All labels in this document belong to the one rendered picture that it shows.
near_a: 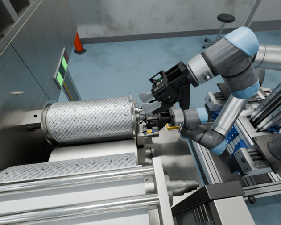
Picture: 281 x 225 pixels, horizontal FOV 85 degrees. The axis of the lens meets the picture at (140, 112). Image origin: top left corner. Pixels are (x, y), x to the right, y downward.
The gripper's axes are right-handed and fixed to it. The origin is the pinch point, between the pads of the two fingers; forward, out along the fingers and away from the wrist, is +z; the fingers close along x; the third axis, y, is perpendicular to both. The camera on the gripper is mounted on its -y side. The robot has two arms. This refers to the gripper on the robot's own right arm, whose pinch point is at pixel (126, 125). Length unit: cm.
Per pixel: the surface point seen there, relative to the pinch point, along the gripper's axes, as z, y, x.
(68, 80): 47, -30, -71
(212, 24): -194, -88, -286
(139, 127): -4.7, 11.5, 8.5
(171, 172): -19.1, -19.0, 16.9
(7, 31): 31.0, 36.6, -13.0
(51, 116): 20.6, 21.9, 8.2
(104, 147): 6.7, 14.2, 16.1
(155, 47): -67, -109, -247
